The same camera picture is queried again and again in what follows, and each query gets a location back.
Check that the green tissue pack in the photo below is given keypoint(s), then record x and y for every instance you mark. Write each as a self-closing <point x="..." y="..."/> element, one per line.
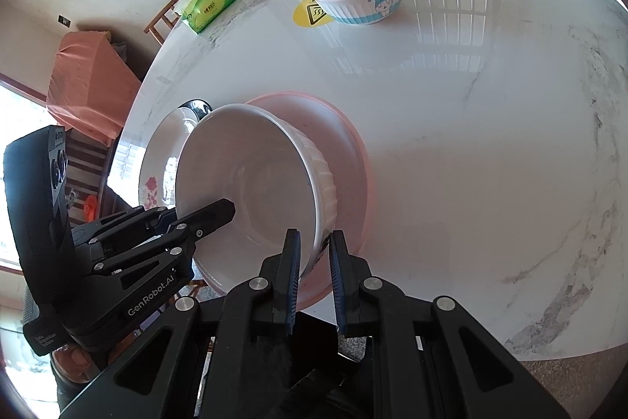
<point x="211" y="4"/>

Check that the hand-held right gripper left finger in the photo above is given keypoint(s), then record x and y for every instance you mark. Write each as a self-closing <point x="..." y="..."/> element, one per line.
<point x="293" y="281"/>

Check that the pink bowl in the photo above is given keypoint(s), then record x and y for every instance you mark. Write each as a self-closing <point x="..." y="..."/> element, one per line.
<point x="338" y="129"/>

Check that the blue patterned plate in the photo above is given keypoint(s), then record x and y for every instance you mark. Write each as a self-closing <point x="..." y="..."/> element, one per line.
<point x="196" y="107"/>

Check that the orange cloth covered cabinet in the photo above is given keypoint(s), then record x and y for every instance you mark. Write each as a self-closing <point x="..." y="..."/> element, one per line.
<point x="88" y="80"/>

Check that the white floral shallow bowl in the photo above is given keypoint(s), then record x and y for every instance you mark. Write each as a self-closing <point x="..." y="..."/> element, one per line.
<point x="157" y="154"/>

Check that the yellow round sticker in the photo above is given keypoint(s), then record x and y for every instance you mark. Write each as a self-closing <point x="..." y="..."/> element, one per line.
<point x="306" y="14"/>

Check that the dark wooden chair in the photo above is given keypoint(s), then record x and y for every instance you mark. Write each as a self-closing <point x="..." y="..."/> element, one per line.
<point x="83" y="163"/>

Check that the light wooden chair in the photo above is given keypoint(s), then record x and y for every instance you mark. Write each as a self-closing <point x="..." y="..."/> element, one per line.
<point x="164" y="19"/>

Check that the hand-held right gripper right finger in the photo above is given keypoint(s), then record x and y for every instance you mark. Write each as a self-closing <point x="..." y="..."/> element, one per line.
<point x="337" y="281"/>

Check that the small orange object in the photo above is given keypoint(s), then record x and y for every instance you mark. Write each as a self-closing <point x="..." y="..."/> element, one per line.
<point x="91" y="208"/>

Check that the side wooden framed window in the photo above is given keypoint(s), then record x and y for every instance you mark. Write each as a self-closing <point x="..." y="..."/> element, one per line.
<point x="14" y="114"/>

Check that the black wall switch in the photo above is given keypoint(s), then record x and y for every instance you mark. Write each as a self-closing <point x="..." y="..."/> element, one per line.
<point x="64" y="20"/>

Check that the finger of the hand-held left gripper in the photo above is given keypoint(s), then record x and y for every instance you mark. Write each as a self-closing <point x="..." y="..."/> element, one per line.
<point x="211" y="215"/>
<point x="122" y="225"/>

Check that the person's left hand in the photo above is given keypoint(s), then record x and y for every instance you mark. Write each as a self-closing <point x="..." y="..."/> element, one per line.
<point x="73" y="357"/>

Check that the white rabbit print bowl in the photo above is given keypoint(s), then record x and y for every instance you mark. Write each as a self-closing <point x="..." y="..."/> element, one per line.
<point x="255" y="183"/>

